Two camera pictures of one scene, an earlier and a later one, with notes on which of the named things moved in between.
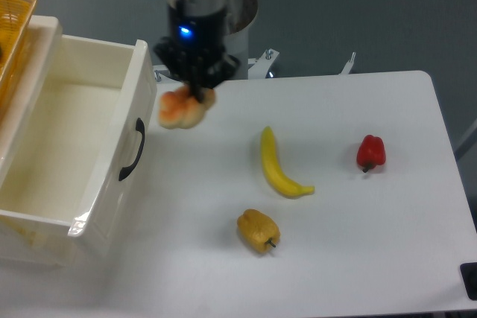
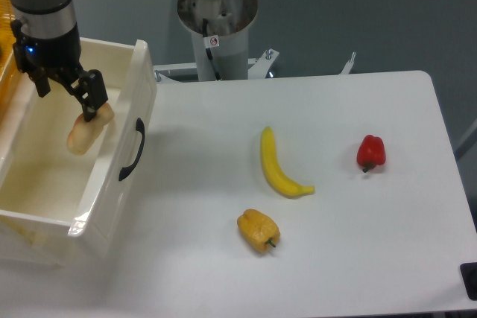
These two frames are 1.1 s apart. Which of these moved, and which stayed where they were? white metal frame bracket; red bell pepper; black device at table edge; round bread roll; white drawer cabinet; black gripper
Moved: round bread roll; black gripper
Stayed: white metal frame bracket; black device at table edge; white drawer cabinet; red bell pepper
